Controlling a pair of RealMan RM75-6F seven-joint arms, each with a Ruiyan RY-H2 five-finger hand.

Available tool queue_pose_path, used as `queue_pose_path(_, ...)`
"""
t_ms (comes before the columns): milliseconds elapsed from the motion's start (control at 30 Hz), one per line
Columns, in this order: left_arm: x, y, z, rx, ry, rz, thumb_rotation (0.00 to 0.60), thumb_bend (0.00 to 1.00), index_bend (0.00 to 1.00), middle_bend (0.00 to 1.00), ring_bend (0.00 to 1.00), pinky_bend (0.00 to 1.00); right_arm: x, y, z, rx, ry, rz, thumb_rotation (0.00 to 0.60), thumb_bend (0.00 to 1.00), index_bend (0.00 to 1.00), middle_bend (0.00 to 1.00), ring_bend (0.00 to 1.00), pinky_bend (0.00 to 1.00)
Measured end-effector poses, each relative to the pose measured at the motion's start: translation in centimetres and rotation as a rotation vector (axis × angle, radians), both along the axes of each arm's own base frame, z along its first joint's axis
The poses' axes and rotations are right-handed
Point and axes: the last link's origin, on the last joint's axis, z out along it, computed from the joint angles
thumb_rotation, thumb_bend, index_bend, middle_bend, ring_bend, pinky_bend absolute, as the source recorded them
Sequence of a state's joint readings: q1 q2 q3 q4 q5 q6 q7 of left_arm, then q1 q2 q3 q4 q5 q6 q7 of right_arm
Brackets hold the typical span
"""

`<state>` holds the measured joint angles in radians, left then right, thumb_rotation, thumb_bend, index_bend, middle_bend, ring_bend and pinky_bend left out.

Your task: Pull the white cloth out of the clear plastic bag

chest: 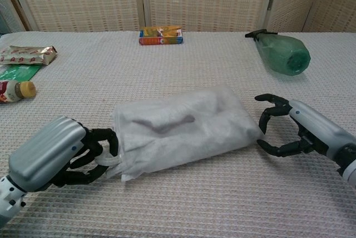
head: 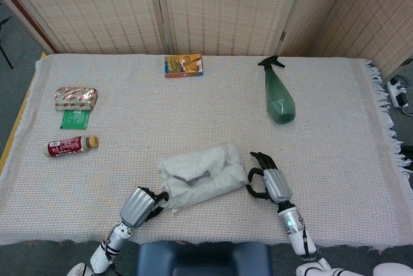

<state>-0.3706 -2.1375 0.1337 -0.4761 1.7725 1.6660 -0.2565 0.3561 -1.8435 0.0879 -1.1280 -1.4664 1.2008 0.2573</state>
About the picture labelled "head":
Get green spray bottle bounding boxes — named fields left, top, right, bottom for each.
left=257, top=55, right=296, bottom=125

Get orange snack box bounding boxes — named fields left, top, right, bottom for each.
left=164, top=53, right=205, bottom=79

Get green flat packet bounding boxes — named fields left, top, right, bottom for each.
left=60, top=109, right=91, bottom=130

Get woven folding screen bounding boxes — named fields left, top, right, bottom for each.
left=0, top=0, right=413, bottom=80

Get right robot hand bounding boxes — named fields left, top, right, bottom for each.
left=245, top=151, right=293, bottom=205

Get white plastic-wrapped package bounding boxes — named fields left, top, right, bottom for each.
left=157, top=141, right=245, bottom=215

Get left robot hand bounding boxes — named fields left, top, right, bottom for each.
left=119, top=186, right=170, bottom=228

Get white woven tablecloth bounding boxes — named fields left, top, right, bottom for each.
left=0, top=53, right=413, bottom=253

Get red labelled drink bottle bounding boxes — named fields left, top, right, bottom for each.
left=44, top=135, right=99, bottom=159

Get silver snack packet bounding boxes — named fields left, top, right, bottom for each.
left=53, top=86, right=99, bottom=112

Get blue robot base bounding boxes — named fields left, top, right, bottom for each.
left=136, top=241, right=274, bottom=276

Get black chair leg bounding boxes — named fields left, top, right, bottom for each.
left=0, top=14, right=14, bottom=70

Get white power strip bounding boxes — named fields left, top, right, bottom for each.
left=386, top=75, right=410, bottom=109

